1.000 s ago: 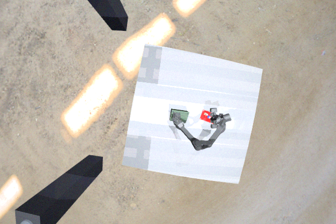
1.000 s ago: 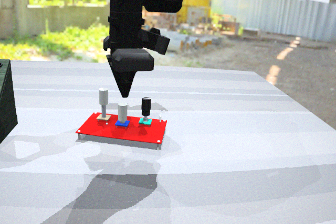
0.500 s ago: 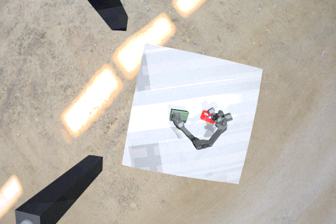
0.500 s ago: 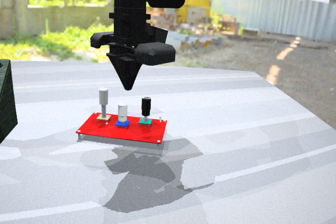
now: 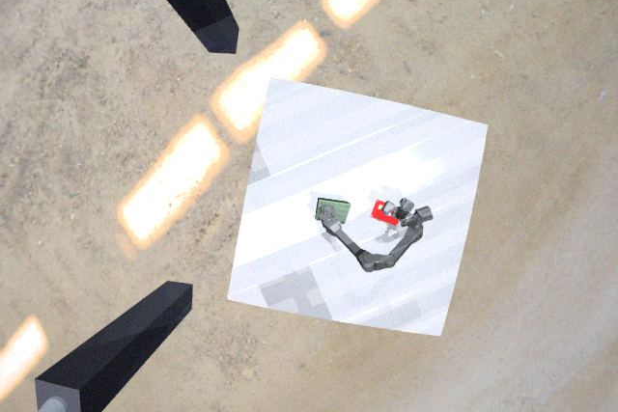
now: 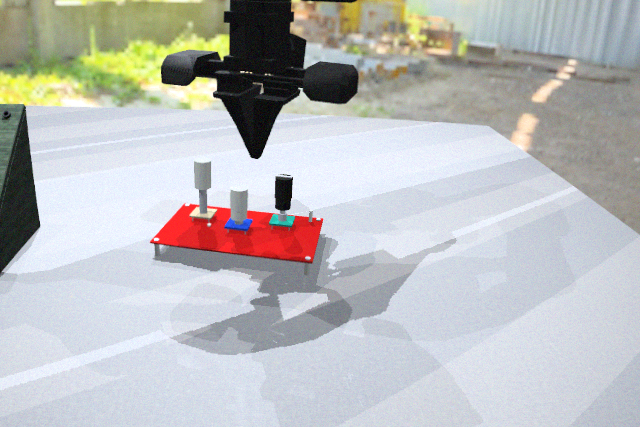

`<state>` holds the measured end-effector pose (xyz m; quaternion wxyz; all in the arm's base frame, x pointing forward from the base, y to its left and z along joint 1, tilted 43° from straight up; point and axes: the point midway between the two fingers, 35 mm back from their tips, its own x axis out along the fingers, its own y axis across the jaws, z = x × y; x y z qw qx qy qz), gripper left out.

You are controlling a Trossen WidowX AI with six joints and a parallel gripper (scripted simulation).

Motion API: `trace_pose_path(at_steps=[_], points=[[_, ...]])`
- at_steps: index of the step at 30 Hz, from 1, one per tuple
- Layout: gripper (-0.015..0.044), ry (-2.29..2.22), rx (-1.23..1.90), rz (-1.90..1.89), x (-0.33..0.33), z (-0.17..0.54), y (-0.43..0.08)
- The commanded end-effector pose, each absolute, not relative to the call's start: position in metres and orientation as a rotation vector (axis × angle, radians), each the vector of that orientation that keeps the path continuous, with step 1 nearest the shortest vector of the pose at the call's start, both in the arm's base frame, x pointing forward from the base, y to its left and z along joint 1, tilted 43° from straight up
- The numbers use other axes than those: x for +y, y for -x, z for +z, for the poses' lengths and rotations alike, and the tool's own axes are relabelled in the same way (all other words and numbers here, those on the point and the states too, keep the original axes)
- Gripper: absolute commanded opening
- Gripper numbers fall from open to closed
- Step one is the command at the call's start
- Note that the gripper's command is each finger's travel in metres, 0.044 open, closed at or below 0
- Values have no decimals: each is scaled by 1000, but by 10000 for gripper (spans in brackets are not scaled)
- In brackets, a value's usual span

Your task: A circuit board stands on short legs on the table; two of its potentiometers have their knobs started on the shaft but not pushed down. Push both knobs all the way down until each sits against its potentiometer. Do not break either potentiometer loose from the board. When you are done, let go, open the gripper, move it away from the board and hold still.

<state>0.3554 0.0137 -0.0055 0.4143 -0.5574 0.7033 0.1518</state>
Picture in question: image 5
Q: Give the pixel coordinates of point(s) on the red circuit board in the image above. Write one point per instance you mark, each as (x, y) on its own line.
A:
(377, 213)

